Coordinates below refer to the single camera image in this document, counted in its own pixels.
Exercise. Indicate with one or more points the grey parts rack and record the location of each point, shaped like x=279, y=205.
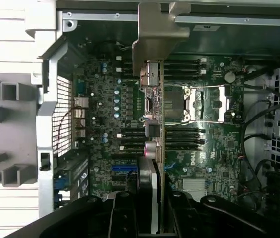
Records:
x=18, y=138

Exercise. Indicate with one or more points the black RAM slot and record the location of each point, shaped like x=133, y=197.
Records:
x=184, y=61
x=184, y=148
x=184, y=77
x=184, y=130
x=184, y=142
x=184, y=72
x=184, y=136
x=184, y=66

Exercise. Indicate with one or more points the open black PC case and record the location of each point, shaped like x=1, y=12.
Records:
x=49, y=119

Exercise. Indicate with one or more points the blue expansion slot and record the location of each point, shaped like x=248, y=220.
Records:
x=125, y=168

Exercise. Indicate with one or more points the green motherboard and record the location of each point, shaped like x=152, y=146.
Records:
x=216, y=158

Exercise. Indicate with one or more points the CPU socket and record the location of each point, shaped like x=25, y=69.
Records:
x=177, y=102

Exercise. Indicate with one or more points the metal socket cover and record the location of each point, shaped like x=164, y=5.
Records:
x=223, y=104

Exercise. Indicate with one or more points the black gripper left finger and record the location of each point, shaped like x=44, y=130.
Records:
x=125, y=218

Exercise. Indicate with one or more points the silver chipset heatsink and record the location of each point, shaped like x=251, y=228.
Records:
x=194, y=186

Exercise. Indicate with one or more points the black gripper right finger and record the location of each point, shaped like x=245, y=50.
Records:
x=179, y=218

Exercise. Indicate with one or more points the round coin battery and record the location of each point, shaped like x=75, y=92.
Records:
x=230, y=77

